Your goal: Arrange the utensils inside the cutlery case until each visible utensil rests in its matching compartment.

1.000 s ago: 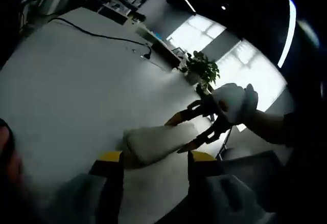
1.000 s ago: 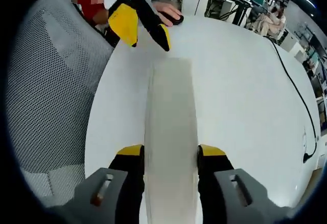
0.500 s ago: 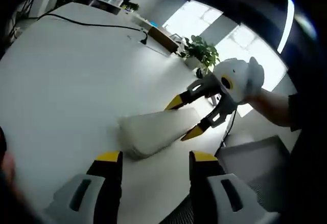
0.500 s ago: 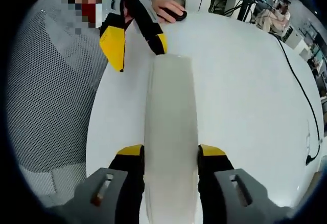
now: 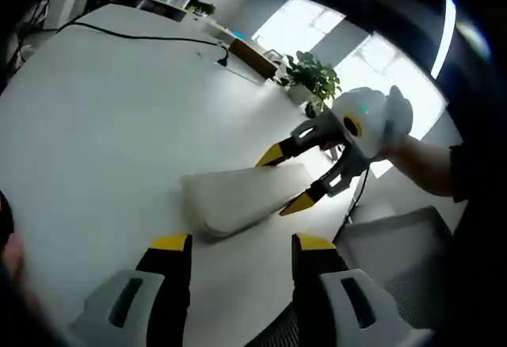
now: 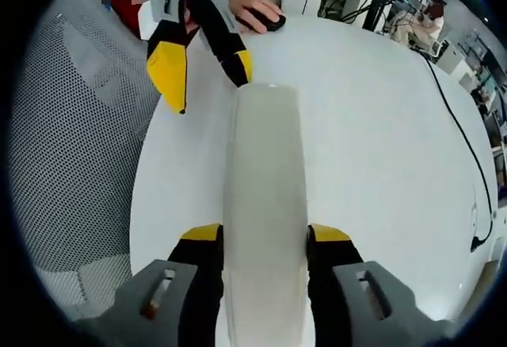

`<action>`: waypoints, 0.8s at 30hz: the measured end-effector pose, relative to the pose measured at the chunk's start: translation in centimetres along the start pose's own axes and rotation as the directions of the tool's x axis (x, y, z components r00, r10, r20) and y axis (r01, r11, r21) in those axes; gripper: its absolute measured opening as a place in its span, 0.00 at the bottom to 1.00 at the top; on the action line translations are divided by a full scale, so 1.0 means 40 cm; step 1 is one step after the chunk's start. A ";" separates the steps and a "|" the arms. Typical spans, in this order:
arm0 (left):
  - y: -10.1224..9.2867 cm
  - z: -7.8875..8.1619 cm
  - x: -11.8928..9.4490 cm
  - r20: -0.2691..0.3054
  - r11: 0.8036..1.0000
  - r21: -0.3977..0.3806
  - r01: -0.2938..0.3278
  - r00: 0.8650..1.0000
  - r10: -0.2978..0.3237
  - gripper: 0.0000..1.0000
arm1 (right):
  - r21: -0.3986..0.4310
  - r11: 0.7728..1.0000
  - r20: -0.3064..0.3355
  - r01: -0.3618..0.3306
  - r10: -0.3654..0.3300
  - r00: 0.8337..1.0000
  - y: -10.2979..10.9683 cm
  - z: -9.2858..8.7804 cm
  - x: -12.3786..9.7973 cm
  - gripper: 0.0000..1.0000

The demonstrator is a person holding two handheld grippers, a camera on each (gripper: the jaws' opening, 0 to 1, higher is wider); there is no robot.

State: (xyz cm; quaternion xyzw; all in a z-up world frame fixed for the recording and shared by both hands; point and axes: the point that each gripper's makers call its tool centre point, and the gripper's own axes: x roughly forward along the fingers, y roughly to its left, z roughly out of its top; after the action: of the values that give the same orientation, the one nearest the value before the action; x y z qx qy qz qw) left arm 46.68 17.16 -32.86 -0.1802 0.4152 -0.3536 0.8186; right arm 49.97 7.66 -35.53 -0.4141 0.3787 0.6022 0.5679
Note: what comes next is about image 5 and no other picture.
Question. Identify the beige cutlery case base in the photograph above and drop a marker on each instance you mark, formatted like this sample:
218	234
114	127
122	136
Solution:
222	233

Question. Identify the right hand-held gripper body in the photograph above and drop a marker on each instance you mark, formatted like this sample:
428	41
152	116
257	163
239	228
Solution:
376	117

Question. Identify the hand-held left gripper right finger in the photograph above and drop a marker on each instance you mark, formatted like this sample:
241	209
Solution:
328	295

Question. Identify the grey mesh chair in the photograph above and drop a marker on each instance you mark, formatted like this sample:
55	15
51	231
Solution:
396	252

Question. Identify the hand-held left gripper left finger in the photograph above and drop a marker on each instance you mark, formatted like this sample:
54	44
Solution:
158	283

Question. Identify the beige cutlery case lid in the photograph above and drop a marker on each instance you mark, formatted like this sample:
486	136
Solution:
237	192

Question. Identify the large green potted plant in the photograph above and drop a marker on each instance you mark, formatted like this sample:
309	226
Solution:
317	77

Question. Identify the small green desk plant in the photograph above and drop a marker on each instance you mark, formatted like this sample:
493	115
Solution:
205	7

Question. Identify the black and white headset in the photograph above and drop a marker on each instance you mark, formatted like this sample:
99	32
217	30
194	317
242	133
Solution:
311	110

